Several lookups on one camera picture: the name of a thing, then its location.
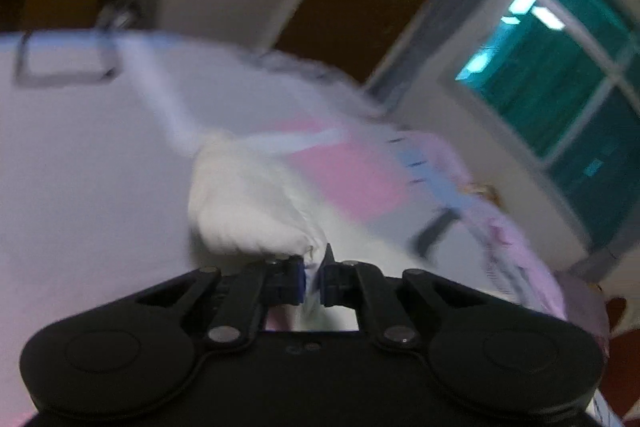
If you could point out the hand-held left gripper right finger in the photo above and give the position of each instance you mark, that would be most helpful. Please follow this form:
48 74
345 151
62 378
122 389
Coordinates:
323 288

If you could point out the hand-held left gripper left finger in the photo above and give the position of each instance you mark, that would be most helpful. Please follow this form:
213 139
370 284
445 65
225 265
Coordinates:
298 281

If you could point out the white garment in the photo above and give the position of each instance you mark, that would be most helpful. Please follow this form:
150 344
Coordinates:
240 202

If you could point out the yellow toy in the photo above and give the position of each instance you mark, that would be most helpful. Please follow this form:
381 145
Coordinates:
481 192

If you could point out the pink purple folded blanket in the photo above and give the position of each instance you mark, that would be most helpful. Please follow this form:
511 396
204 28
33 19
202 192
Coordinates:
582 302

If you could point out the pink blue patterned bed sheet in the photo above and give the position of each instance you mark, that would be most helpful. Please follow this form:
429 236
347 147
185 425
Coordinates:
75 147

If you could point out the grey curtain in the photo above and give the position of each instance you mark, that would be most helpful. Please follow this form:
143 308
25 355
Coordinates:
605 264
425 32

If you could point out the window with white frame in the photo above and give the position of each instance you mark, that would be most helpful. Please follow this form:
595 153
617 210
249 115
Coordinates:
555 77

